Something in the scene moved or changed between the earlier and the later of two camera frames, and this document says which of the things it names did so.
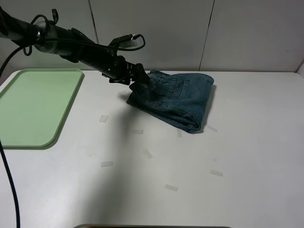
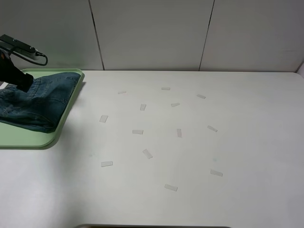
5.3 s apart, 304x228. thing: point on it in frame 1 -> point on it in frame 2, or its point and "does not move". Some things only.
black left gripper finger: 140,74 -> 25,82
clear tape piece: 105,164 does not move
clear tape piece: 103,118 does not move
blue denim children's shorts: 178,99 -> 42,108
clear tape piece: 179,132 does not move
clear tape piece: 213,172 does not move
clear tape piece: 138,131 does not move
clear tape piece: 212,128 does not move
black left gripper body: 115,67 -> 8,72
